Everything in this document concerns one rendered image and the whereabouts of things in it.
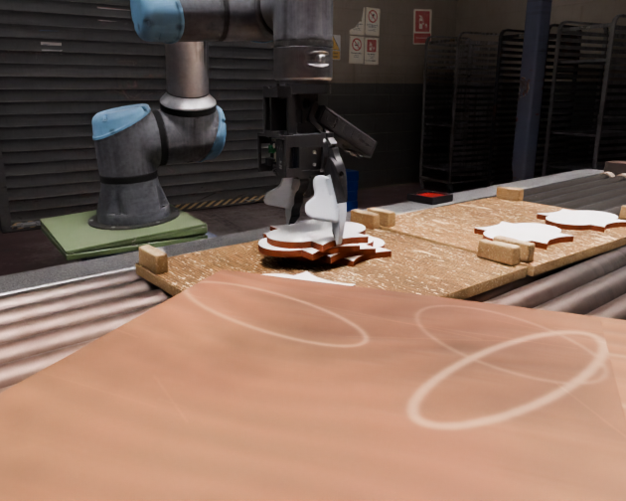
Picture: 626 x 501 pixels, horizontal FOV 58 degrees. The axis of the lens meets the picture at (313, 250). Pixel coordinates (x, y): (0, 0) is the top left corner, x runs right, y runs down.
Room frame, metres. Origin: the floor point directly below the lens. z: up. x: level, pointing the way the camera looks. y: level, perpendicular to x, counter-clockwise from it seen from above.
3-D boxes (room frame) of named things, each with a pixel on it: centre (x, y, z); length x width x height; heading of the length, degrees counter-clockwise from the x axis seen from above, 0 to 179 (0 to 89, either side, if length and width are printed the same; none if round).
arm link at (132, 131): (1.19, 0.38, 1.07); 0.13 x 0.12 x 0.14; 119
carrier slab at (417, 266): (0.75, -0.02, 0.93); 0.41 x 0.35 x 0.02; 129
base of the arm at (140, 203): (1.20, 0.39, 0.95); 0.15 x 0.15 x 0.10
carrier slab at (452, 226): (1.00, -0.36, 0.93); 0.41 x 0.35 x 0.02; 128
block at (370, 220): (0.97, -0.09, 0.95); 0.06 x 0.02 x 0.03; 39
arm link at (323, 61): (0.76, 0.01, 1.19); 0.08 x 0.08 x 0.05
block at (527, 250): (0.78, -0.28, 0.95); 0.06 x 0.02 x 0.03; 38
